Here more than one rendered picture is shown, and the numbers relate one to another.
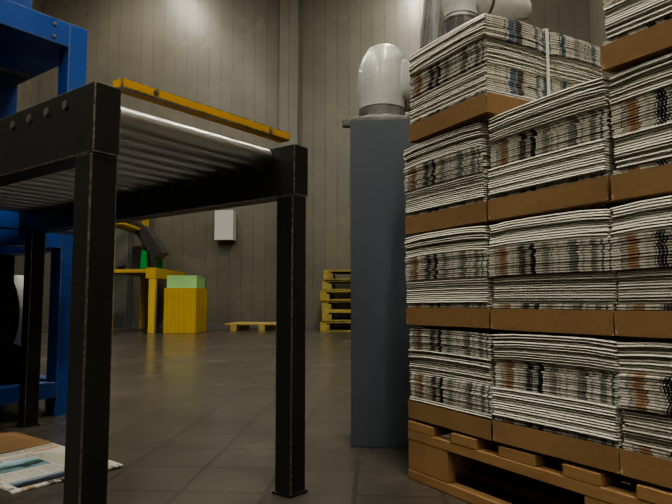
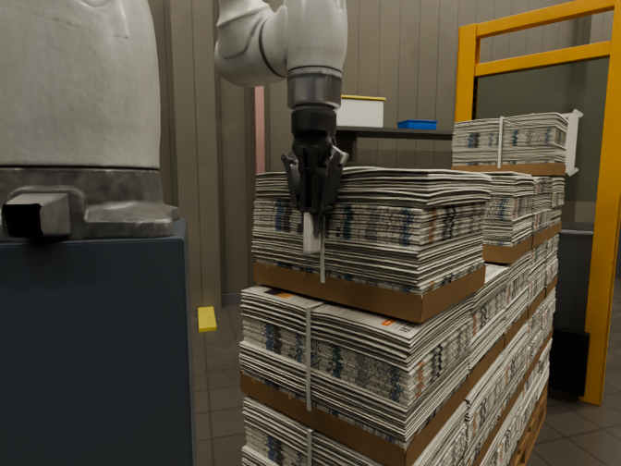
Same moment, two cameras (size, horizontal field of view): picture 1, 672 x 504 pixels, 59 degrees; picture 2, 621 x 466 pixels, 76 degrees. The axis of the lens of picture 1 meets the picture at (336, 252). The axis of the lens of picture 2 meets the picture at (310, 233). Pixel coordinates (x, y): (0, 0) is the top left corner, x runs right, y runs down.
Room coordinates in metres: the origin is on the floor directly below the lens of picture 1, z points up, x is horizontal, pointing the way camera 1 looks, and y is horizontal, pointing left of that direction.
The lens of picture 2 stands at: (1.84, 0.29, 1.05)
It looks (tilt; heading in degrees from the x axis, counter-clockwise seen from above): 7 degrees down; 250
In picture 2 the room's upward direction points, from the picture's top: straight up
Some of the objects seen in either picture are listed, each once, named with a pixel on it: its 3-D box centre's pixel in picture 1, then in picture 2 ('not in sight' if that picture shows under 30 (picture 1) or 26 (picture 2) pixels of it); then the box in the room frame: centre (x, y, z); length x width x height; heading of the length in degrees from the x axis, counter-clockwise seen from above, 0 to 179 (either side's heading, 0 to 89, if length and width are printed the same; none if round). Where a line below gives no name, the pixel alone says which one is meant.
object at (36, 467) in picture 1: (35, 465); not in sight; (1.61, 0.79, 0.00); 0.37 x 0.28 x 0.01; 53
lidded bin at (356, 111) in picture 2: not in sight; (352, 115); (0.40, -2.65, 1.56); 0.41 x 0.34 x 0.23; 176
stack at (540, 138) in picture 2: not in sight; (501, 275); (0.49, -1.00, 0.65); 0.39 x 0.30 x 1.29; 120
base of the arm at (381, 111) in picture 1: (375, 120); (70, 200); (1.92, -0.13, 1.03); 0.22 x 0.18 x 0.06; 86
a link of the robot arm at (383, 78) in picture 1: (384, 79); (61, 51); (1.92, -0.16, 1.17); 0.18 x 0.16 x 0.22; 116
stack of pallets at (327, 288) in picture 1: (363, 300); not in sight; (9.14, -0.42, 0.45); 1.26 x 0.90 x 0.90; 86
